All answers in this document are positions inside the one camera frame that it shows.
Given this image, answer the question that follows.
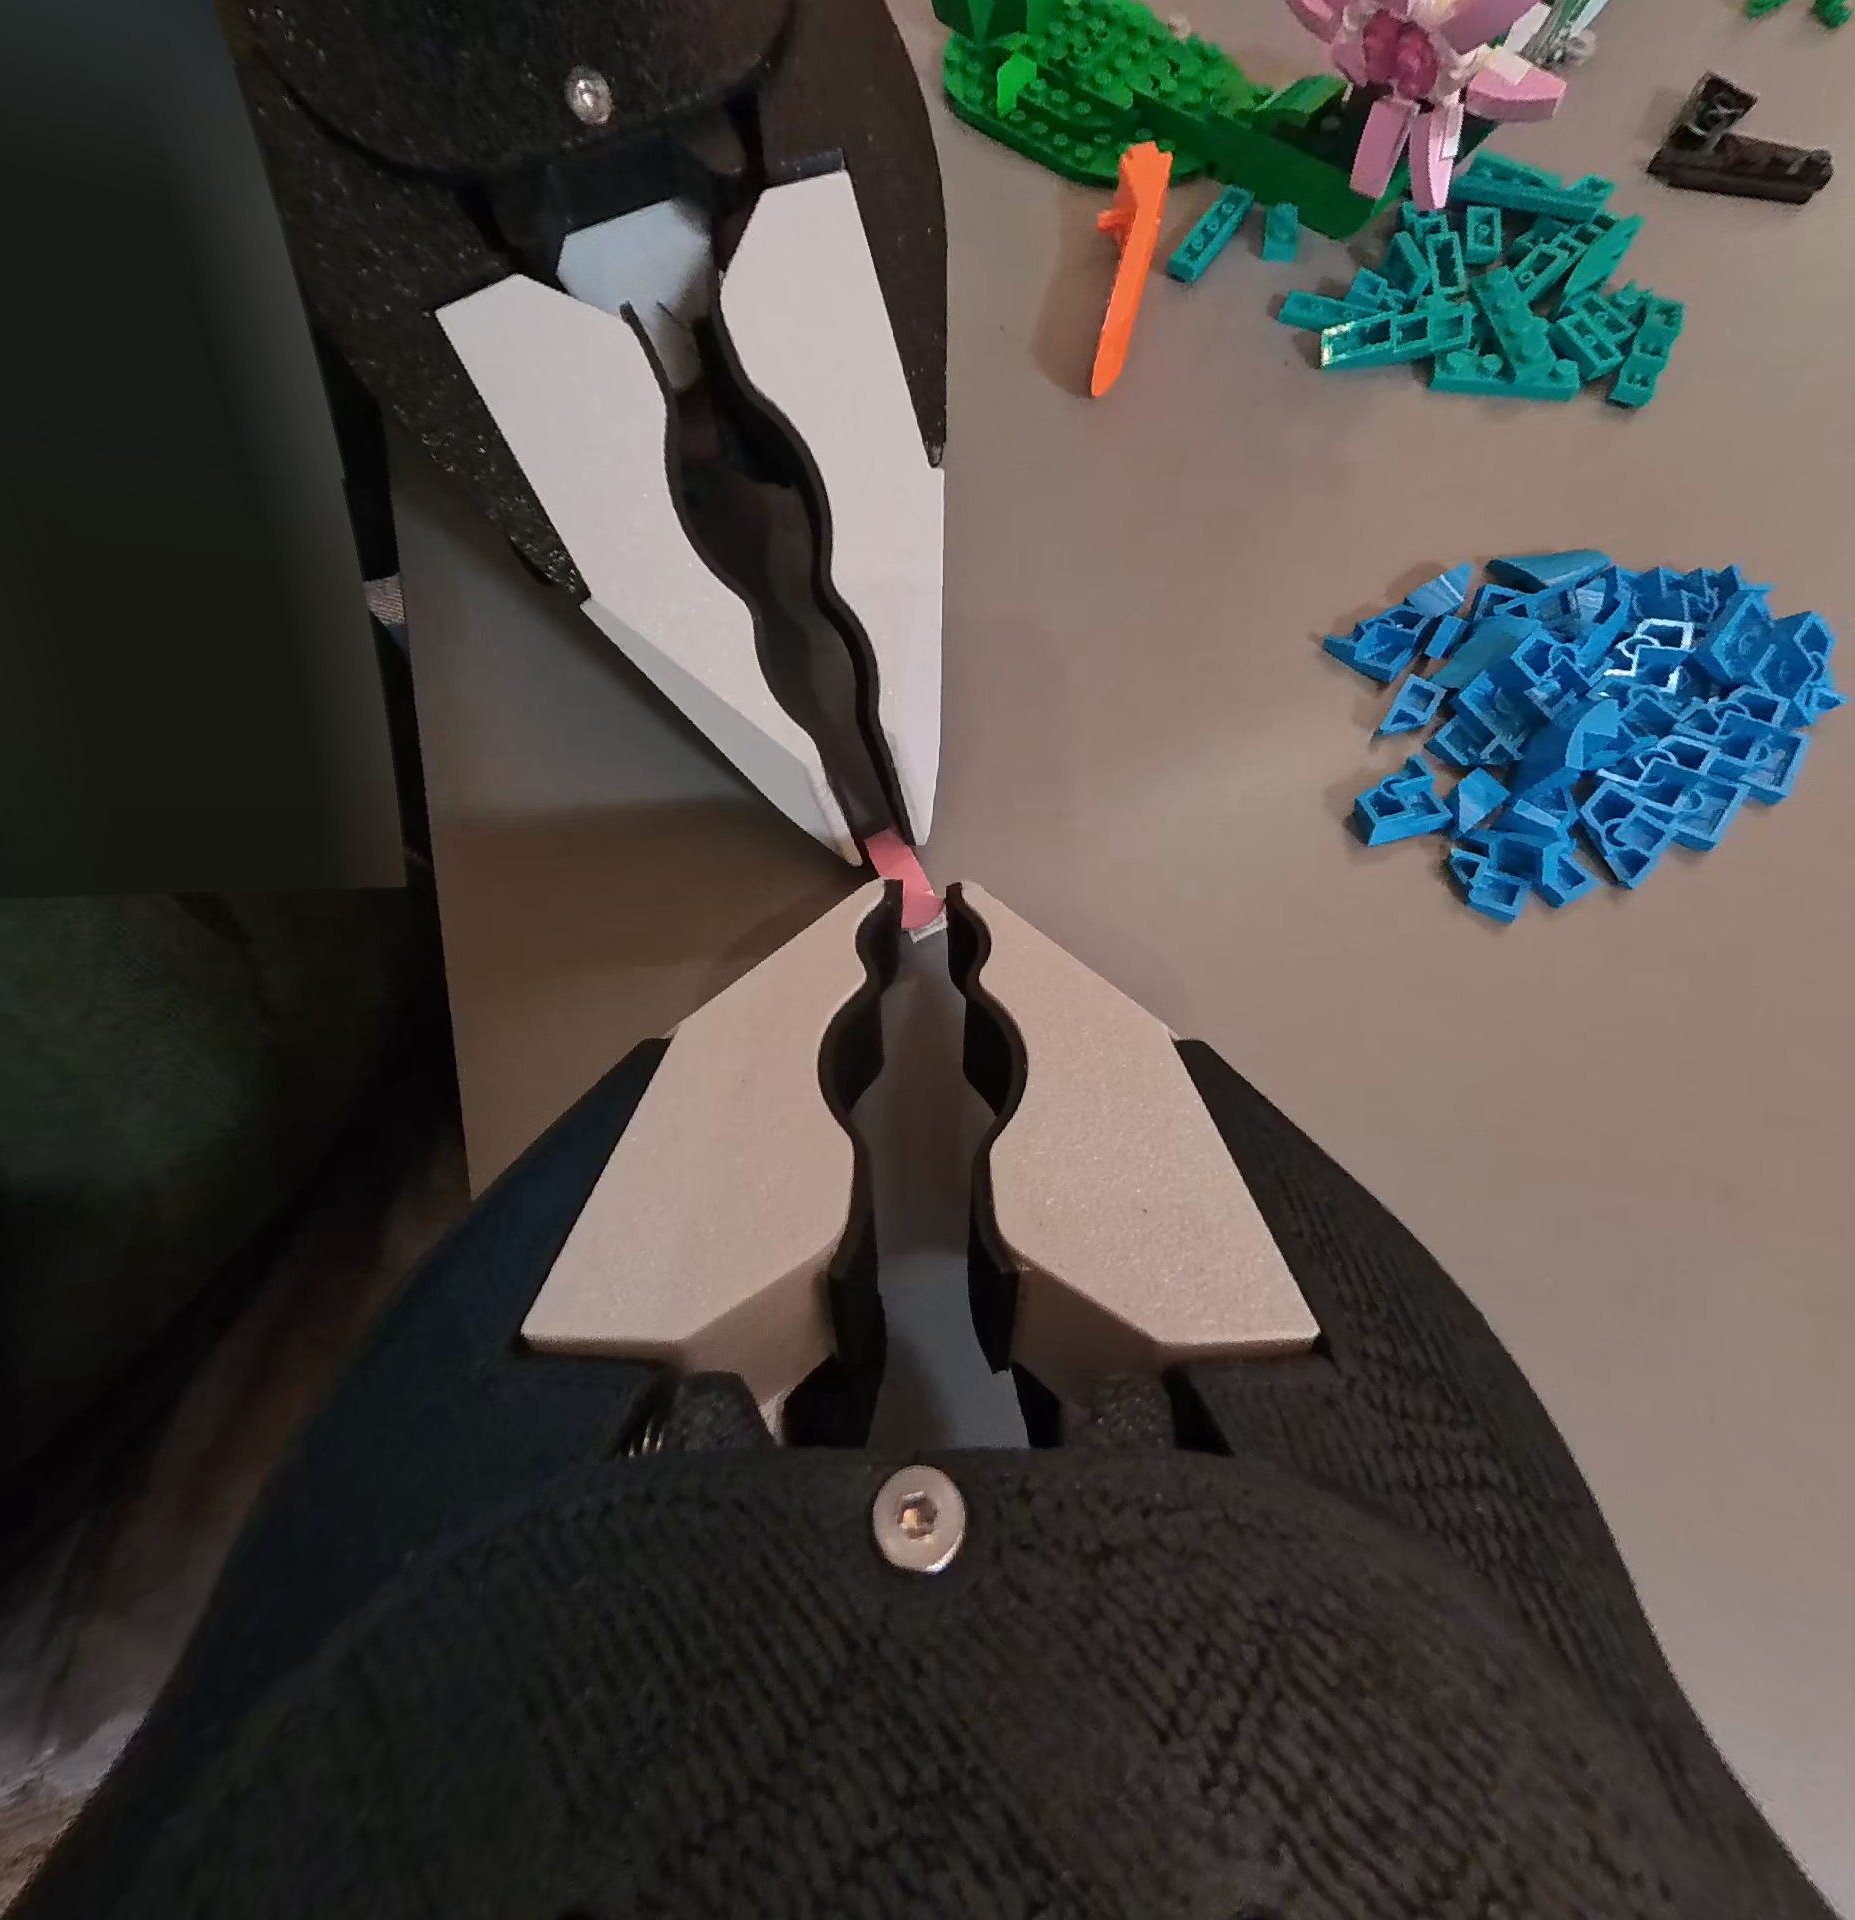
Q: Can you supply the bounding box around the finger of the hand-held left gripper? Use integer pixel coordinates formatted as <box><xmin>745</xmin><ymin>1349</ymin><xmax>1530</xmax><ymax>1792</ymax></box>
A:
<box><xmin>435</xmin><ymin>202</ymin><xmax>878</xmax><ymax>869</ymax></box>
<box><xmin>711</xmin><ymin>165</ymin><xmax>947</xmax><ymax>856</ymax></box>

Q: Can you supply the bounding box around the pink lego flower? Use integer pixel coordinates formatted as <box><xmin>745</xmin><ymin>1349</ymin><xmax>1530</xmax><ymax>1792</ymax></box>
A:
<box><xmin>1283</xmin><ymin>0</ymin><xmax>1571</xmax><ymax>212</ymax></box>

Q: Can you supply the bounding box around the pile of blue lego pieces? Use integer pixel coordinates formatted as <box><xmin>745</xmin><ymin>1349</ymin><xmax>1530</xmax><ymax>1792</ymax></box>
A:
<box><xmin>1321</xmin><ymin>547</ymin><xmax>1849</xmax><ymax>924</ymax></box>

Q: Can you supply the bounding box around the orange lego brick separator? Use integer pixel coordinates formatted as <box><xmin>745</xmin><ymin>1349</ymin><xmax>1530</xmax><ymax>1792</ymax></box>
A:
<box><xmin>1088</xmin><ymin>142</ymin><xmax>1177</xmax><ymax>399</ymax></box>

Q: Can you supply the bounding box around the green lego base build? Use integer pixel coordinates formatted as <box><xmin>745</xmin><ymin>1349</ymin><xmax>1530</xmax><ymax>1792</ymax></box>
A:
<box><xmin>939</xmin><ymin>0</ymin><xmax>1416</xmax><ymax>244</ymax></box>

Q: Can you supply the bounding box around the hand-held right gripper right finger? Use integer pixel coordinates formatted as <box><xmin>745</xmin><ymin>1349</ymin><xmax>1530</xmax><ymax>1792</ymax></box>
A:
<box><xmin>946</xmin><ymin>880</ymin><xmax>1324</xmax><ymax>1397</ymax></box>

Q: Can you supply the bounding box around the person's green sweatshirt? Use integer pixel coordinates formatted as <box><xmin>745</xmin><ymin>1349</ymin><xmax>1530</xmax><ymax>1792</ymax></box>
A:
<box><xmin>0</xmin><ymin>889</ymin><xmax>471</xmax><ymax>1486</ymax></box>

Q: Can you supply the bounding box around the pile of teal lego pieces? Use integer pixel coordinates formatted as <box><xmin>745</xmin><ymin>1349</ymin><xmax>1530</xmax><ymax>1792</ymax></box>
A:
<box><xmin>1164</xmin><ymin>150</ymin><xmax>1685</xmax><ymax>412</ymax></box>

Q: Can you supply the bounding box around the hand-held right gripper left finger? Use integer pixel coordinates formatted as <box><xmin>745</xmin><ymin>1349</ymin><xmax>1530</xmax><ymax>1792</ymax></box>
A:
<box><xmin>521</xmin><ymin>878</ymin><xmax>889</xmax><ymax>1444</ymax></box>

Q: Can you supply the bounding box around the small pink lego piece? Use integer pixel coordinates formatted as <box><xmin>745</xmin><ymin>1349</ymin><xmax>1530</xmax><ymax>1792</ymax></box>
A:
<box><xmin>864</xmin><ymin>829</ymin><xmax>952</xmax><ymax>944</ymax></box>

